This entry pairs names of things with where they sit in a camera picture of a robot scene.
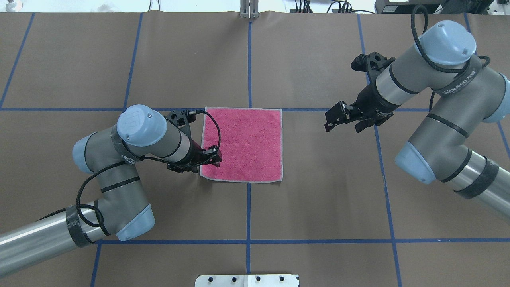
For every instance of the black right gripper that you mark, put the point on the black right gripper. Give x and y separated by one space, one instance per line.
370 102

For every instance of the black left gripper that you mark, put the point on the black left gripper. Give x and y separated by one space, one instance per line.
196 155

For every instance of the pink grey microfibre towel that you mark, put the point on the pink grey microfibre towel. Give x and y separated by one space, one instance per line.
251 143

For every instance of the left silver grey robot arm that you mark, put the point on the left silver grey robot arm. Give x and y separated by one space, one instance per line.
112 199

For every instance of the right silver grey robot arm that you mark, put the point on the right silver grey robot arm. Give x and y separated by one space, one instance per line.
442 59

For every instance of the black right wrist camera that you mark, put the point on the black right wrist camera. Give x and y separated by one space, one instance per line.
372 64

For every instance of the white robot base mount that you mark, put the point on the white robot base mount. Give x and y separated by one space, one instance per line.
248 280

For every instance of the aluminium frame post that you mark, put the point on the aluminium frame post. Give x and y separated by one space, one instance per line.
249 9

